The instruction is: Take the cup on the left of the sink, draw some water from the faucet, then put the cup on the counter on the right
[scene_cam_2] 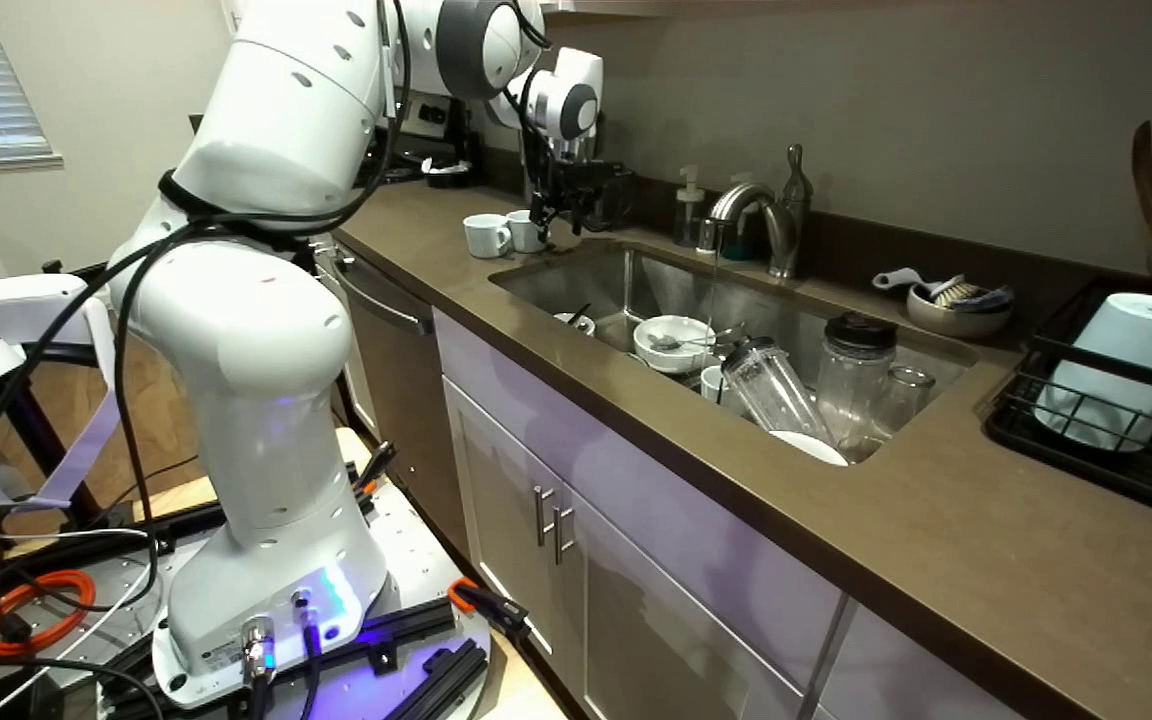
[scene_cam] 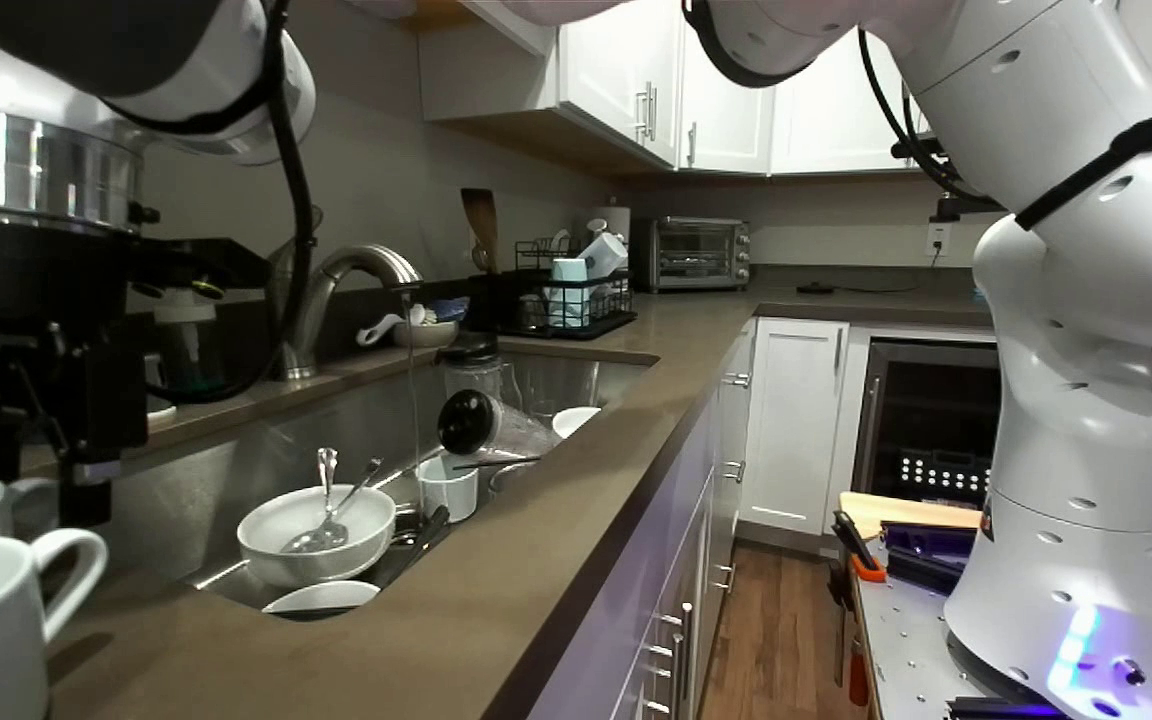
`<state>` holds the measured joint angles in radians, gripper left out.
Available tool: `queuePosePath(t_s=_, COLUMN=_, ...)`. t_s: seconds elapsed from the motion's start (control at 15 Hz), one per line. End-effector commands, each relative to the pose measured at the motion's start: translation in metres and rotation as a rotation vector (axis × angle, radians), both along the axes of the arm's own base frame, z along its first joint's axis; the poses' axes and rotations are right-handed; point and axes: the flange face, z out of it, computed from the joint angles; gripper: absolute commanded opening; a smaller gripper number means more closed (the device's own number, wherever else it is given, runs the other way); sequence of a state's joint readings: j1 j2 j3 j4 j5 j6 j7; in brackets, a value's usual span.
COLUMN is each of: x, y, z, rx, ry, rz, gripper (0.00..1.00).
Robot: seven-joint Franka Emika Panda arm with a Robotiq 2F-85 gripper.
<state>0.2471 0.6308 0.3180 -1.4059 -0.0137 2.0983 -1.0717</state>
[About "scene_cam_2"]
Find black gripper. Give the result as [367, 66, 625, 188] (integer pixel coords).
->
[529, 147, 598, 253]

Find stainless steel sink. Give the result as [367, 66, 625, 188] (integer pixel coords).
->
[484, 234, 1010, 471]

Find small white cup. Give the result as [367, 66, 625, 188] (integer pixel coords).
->
[696, 354, 732, 406]

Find steel kitchen faucet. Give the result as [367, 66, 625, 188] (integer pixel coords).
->
[705, 140, 816, 283]

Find green soap dispenser white pump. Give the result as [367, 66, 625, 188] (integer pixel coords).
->
[673, 165, 712, 253]

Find black silver coffee maker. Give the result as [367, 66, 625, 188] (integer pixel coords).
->
[392, 89, 484, 188]

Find white ceramic bowl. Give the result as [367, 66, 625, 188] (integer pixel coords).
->
[629, 312, 721, 378]

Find stainless dishwasher front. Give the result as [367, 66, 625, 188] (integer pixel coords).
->
[313, 234, 470, 554]

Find clear glass tumbler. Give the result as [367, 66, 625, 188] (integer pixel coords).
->
[721, 340, 836, 439]

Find glass jar black lid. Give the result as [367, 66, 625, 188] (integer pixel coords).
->
[811, 312, 903, 422]

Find white dish brush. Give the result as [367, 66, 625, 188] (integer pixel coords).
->
[868, 265, 937, 300]

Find glossy lower cabinets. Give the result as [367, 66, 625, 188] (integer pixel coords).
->
[429, 305, 1033, 720]

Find small white dish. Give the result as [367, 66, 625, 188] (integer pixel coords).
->
[765, 422, 854, 471]

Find robot mounting table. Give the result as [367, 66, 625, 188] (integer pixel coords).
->
[0, 422, 529, 720]

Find clear glass jar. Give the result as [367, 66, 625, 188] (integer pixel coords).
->
[885, 354, 942, 433]

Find ceramic sponge holder bowl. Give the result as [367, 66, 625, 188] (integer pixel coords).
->
[903, 277, 1018, 345]

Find black clamp bars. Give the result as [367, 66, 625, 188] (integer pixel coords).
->
[331, 597, 490, 720]

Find black tripod leg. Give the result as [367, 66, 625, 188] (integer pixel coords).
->
[0, 231, 107, 530]

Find white cylindrical container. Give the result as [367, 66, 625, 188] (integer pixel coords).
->
[1033, 286, 1152, 457]

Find orange-handled tool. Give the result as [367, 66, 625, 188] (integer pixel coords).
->
[449, 572, 532, 638]

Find white curved frame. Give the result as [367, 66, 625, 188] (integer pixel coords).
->
[0, 272, 129, 510]

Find black wire dish rack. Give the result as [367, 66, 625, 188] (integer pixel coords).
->
[981, 272, 1152, 530]

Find orange cable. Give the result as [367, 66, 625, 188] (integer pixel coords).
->
[0, 562, 104, 666]

